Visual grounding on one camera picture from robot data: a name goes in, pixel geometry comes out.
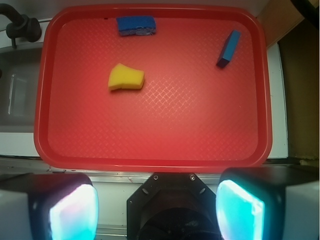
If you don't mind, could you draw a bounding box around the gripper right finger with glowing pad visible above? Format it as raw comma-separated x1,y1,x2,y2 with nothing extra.
215,166,320,240

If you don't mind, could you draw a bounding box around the grey sink basin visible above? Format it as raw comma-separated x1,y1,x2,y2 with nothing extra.
0,42,43,133

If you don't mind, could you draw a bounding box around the red plastic tray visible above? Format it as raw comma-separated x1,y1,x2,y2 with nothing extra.
34,4,272,173

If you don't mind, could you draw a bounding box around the yellow sponge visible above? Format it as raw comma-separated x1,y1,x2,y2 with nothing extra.
108,63,145,91

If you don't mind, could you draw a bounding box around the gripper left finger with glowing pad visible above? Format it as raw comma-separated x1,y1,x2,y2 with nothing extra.
0,173,99,240

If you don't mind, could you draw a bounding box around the blue rectangular block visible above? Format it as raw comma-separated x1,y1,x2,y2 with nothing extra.
216,30,241,68

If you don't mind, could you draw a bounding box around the black octagonal mount plate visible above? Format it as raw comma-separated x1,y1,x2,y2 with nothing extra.
126,172,222,240

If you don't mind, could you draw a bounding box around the blue sponge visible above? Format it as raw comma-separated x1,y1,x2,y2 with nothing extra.
116,15,157,36

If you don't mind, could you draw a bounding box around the black faucet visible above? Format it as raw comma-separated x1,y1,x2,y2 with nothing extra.
0,3,42,49

